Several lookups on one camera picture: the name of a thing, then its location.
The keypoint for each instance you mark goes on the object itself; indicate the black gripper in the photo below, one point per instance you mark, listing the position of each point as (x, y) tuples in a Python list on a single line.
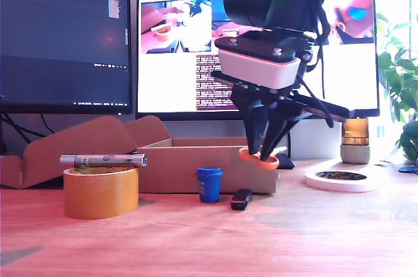
[(326, 108)]

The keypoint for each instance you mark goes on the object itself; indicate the brown cardboard box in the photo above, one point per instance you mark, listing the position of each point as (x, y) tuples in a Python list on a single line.
[(196, 172)]

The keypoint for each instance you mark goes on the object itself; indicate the black monitor stand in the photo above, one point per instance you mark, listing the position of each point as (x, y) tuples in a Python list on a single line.
[(285, 162)]

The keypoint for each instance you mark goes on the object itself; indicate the black USB stick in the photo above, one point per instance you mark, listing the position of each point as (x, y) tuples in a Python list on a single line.
[(241, 200)]

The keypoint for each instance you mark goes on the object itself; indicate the small blue lidded cup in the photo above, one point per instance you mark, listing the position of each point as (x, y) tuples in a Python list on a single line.
[(209, 185)]

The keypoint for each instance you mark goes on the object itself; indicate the flat white tape roll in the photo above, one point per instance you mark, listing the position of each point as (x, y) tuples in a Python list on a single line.
[(343, 186)]

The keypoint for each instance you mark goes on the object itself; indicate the bright screen Huawei monitor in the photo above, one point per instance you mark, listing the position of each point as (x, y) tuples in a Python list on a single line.
[(170, 87)]

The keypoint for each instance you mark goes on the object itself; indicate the green leafy plant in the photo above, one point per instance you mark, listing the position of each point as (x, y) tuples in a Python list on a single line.
[(400, 81)]

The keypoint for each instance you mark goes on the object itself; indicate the small blue flat object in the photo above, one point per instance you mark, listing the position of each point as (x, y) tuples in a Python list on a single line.
[(408, 170)]

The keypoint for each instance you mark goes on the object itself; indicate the silver metal flashlight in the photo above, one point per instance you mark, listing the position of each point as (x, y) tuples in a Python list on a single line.
[(98, 160)]

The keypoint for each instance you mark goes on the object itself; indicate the wide orange tape roll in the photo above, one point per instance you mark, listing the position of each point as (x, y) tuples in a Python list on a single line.
[(101, 195)]

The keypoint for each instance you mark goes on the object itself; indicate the dark screen computer monitor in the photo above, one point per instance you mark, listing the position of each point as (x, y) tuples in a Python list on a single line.
[(58, 45)]

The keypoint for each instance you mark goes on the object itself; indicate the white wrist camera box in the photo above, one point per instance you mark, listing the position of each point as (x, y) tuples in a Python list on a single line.
[(258, 68)]

